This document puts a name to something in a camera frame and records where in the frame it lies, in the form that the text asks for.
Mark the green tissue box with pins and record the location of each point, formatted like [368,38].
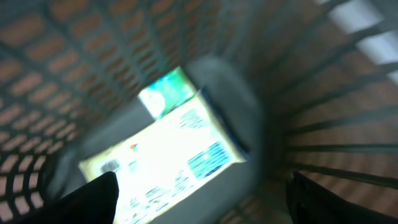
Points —
[167,93]

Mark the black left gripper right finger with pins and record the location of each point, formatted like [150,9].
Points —
[310,203]

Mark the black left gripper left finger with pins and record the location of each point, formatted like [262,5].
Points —
[93,203]

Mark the dark grey plastic basket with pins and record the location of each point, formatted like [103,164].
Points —
[308,86]

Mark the white blue snack bag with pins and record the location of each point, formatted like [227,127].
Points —
[167,161]

